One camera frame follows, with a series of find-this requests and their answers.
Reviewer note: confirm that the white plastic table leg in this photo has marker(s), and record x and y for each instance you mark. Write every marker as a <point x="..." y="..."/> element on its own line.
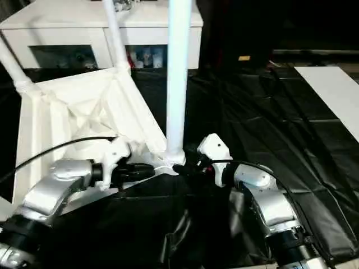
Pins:
<point x="17" y="73"/>
<point x="178" y="73"/>
<point x="116" y="39"/>

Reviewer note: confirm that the red bottle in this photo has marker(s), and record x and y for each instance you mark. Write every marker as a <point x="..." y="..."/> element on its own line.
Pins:
<point x="132" y="57"/>

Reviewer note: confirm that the white plastic table top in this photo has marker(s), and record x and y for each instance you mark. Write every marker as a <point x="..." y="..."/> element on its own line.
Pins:
<point x="73" y="112"/>

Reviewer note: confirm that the white side table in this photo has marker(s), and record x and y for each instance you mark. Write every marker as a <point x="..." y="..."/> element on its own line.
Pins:
<point x="334" y="92"/>

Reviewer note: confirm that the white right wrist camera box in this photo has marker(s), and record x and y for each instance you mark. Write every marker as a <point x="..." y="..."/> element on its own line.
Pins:
<point x="216" y="154"/>

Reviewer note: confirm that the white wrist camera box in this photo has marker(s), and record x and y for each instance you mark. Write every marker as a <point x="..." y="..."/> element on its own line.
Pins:
<point x="116" y="154"/>
<point x="216" y="154"/>

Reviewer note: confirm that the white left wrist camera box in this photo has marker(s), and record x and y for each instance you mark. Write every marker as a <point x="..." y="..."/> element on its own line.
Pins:
<point x="116" y="154"/>

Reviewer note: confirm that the white cabinet with glass doors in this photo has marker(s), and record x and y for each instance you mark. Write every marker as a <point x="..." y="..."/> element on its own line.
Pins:
<point x="56" y="19"/>

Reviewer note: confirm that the small yellow box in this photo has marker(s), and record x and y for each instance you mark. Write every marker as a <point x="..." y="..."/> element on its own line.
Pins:
<point x="244" y="58"/>

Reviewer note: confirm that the black work mat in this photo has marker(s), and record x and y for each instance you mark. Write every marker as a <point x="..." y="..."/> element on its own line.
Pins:
<point x="269" y="123"/>

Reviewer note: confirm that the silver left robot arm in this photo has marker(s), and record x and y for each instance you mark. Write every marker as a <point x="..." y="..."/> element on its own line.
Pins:
<point x="53" y="190"/>

